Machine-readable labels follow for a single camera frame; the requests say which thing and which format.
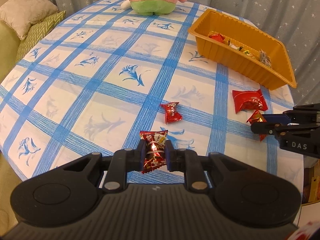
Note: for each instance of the large red snack packet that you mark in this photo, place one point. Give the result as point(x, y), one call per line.
point(249, 100)

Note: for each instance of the small dark red candy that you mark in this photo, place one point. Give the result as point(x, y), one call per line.
point(171, 113)

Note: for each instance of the grey black snack packet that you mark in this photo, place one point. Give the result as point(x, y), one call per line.
point(265, 59)

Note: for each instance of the red patterned candy packet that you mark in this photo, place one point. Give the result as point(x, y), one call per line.
point(155, 145)

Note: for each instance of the orange plastic tray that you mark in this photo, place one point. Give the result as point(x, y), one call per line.
point(249, 37)

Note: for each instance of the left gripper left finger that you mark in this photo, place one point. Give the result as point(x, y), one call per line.
point(123, 162)

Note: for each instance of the yellow green candy packet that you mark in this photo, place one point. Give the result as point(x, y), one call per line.
point(246, 52)

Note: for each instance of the beige cushion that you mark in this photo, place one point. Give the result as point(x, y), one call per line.
point(20, 15)

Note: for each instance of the green white long packet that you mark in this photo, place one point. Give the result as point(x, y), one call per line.
point(230, 44)

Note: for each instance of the blue checked tablecloth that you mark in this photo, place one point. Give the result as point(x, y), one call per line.
point(98, 79)

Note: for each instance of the small red candy packet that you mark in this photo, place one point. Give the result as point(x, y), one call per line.
point(257, 117)

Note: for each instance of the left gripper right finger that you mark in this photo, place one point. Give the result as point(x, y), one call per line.
point(191, 164)

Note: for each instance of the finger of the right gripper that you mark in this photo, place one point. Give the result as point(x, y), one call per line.
point(270, 127)
point(303, 114)

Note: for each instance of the green zigzag cushion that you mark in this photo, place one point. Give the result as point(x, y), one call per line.
point(37, 32)

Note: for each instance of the grey star curtain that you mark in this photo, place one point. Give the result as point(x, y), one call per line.
point(294, 22)

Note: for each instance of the green sofa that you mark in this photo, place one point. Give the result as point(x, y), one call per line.
point(9, 44)

